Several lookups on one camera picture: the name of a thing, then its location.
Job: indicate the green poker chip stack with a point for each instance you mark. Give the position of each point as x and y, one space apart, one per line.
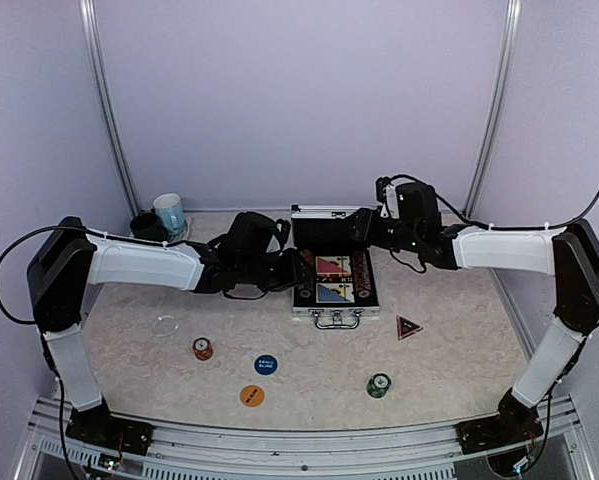
378 385

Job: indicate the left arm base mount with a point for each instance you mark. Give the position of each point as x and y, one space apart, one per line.
112 433

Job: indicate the aluminium post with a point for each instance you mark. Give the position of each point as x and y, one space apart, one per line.
497 102
95 53

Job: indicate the white round coaster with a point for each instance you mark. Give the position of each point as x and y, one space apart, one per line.
179 235

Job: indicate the light blue mug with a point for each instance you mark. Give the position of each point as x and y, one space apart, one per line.
168 207

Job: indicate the blue small blind button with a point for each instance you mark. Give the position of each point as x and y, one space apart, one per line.
265 365

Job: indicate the dark green mug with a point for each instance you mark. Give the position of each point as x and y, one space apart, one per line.
148 226

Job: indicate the left aluminium post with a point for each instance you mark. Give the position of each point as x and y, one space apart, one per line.
95 53

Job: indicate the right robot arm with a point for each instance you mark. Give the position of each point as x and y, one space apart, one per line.
567 252

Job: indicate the orange poker chip stack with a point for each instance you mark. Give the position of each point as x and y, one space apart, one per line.
202 348

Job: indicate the aluminium poker case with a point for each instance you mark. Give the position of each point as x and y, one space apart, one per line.
326 231

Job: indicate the black triangular dealer button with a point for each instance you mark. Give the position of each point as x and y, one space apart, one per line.
406 327

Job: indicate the right aluminium post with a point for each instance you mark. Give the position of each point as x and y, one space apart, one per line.
497 102

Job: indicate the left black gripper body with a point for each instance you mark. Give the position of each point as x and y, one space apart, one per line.
270 277

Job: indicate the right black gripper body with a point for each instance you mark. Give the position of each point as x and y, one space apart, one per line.
405 234

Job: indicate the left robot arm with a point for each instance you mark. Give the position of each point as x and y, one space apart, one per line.
74 258

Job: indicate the aluminium front rail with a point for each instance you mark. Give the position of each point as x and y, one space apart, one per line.
188 451

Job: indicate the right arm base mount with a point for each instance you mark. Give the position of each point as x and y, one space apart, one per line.
490 433

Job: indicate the red playing card deck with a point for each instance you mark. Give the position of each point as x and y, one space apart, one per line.
333 266

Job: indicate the brown chip row in case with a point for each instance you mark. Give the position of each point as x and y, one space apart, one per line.
362 276

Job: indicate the orange big blind button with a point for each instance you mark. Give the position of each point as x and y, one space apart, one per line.
252 396

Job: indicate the clear round disc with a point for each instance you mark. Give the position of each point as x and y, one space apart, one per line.
165 326

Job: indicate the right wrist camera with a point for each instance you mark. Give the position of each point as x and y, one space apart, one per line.
387 196

